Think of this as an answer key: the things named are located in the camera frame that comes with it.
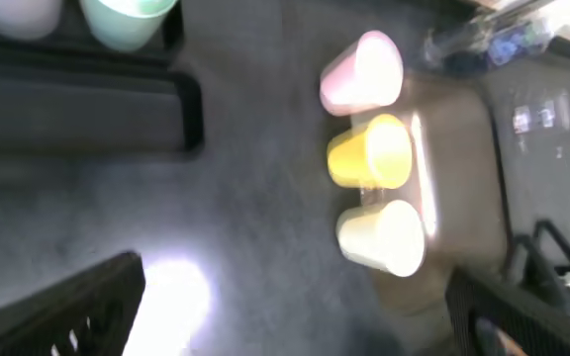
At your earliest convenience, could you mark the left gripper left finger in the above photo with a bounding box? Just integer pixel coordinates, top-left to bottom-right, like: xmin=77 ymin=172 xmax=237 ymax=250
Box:
xmin=0 ymin=250 xmax=146 ymax=356

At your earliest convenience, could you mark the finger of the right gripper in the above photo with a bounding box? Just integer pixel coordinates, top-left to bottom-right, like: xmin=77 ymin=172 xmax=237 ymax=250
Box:
xmin=508 ymin=219 xmax=570 ymax=298

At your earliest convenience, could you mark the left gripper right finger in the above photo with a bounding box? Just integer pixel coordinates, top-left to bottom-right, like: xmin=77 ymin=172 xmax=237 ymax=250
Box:
xmin=445 ymin=266 xmax=570 ymax=356

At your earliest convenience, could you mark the white cup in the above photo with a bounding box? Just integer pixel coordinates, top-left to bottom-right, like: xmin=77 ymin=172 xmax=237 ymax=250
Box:
xmin=335 ymin=199 xmax=427 ymax=278

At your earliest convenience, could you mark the yellow cup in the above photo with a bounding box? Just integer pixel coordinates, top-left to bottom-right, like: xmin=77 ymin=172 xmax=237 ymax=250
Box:
xmin=327 ymin=113 xmax=414 ymax=191

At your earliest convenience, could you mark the pink cup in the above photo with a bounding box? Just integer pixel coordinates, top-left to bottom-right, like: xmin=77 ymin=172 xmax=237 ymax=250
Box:
xmin=319 ymin=29 xmax=405 ymax=118

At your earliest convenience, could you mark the steel sink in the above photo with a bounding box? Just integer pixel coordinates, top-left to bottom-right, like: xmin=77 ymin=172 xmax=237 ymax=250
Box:
xmin=348 ymin=71 xmax=514 ymax=327

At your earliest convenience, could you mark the black tray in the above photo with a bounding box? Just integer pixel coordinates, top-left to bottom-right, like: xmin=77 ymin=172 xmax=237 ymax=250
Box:
xmin=0 ymin=0 xmax=205 ymax=155

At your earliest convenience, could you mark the blue soap bottle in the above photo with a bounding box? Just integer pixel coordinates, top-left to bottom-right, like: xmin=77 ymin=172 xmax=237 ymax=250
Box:
xmin=485 ymin=19 xmax=556 ymax=69

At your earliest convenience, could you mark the green cup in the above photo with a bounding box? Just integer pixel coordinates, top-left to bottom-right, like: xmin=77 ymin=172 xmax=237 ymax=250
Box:
xmin=79 ymin=0 xmax=178 ymax=53

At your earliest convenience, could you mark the grey cup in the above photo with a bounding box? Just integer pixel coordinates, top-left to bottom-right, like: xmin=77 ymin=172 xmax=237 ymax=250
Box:
xmin=0 ymin=0 xmax=63 ymax=41

